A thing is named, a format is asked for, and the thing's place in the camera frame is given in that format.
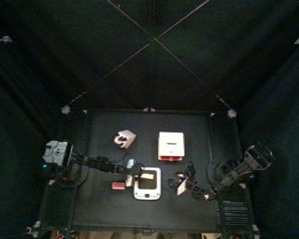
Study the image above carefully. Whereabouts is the wooden box with red front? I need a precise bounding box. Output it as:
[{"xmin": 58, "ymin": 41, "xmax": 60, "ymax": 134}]
[{"xmin": 158, "ymin": 131, "xmax": 186, "ymax": 162}]

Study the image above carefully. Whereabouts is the thin diagonal brace cord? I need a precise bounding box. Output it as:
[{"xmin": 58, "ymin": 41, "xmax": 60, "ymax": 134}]
[
  {"xmin": 106, "ymin": 0, "xmax": 233, "ymax": 110},
  {"xmin": 68, "ymin": 0, "xmax": 213, "ymax": 105}
]

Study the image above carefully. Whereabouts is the red topped white block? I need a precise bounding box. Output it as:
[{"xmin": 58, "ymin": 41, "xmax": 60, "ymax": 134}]
[{"xmin": 111, "ymin": 181, "xmax": 127, "ymax": 190}]

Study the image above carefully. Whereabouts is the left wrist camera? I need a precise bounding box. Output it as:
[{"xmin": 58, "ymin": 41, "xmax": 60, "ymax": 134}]
[{"xmin": 130, "ymin": 163, "xmax": 146, "ymax": 176}]

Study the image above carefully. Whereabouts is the vertical metal frame pole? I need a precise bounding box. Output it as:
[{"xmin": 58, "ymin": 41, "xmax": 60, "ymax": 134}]
[{"xmin": 148, "ymin": 0, "xmax": 155, "ymax": 112}]

